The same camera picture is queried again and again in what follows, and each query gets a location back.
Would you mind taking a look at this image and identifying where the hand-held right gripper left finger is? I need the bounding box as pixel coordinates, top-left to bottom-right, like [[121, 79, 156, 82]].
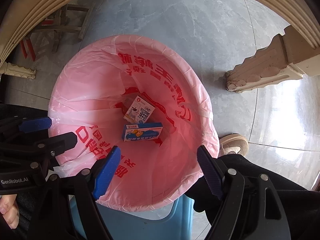
[[32, 145, 122, 240]]

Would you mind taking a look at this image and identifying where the person's left hand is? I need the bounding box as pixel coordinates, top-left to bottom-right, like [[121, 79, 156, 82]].
[[0, 194, 20, 230]]

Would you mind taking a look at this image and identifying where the blue plastic bin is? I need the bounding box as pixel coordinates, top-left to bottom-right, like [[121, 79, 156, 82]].
[[70, 194, 195, 240]]

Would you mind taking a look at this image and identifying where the bin with pink bag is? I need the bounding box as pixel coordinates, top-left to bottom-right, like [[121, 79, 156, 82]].
[[47, 34, 220, 209]]

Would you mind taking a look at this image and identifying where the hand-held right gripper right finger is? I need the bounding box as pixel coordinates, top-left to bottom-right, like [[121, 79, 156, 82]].
[[197, 145, 293, 240]]

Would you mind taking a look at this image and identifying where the cream oval coffee table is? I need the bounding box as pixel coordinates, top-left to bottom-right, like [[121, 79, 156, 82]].
[[0, 0, 320, 92]]

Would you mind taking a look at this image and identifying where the blue cardboard box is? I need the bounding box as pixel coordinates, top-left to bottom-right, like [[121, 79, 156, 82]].
[[123, 122, 163, 142]]

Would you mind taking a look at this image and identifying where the wooden stool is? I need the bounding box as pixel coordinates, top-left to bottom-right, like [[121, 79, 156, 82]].
[[32, 4, 90, 53]]

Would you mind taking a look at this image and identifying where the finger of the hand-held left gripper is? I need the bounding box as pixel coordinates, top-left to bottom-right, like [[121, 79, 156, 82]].
[[0, 132, 78, 171], [0, 116, 52, 140]]

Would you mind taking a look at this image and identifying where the person's right shoe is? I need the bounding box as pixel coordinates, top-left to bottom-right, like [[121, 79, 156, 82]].
[[219, 134, 249, 157]]

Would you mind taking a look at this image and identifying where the white milk carton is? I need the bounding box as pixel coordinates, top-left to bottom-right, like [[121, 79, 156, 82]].
[[123, 95, 156, 124]]

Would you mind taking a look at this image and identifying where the red frame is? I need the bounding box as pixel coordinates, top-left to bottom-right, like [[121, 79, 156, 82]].
[[19, 15, 57, 62]]

